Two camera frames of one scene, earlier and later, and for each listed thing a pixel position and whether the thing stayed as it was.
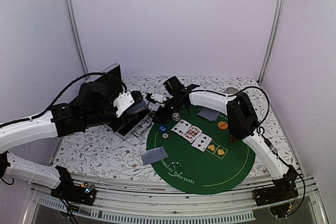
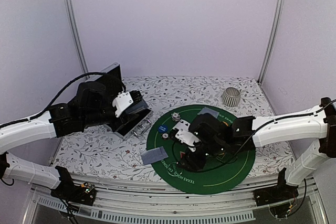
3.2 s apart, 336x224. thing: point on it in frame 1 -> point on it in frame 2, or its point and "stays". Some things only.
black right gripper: (157, 115) -> (192, 163)
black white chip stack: (176, 117) stays
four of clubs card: (181, 127) stays
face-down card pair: (208, 114) stays
